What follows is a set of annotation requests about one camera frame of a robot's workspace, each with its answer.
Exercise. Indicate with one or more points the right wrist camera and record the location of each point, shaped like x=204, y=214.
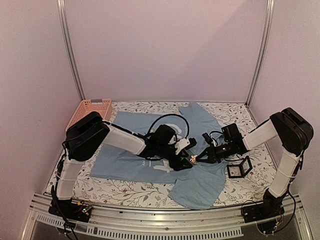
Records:
x=209, y=140

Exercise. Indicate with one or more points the front aluminium rail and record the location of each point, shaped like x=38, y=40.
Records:
x=115, y=222

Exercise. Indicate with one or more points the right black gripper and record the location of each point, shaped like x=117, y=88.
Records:
x=212, y=156

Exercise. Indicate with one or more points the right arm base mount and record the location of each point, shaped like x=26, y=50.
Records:
x=262, y=212

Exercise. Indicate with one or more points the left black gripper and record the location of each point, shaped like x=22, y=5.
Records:
x=178, y=166

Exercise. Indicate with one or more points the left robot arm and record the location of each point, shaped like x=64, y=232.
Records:
x=85, y=136

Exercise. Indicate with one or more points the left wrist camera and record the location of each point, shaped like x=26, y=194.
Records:
x=184, y=144

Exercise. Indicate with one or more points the floral patterned table mat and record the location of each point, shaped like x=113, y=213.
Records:
x=156, y=195

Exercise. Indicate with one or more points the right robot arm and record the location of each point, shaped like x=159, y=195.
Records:
x=295, y=134

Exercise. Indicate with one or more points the black open jewelry box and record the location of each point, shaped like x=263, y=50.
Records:
x=241, y=170

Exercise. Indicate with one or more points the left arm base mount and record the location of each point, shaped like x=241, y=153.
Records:
x=70, y=210

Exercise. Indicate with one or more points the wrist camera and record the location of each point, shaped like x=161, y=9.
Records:
x=184, y=144
x=209, y=140

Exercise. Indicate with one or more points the light blue printed t-shirt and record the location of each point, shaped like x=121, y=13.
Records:
x=195, y=188

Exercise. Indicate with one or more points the silver brooch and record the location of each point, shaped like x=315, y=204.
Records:
x=193, y=159

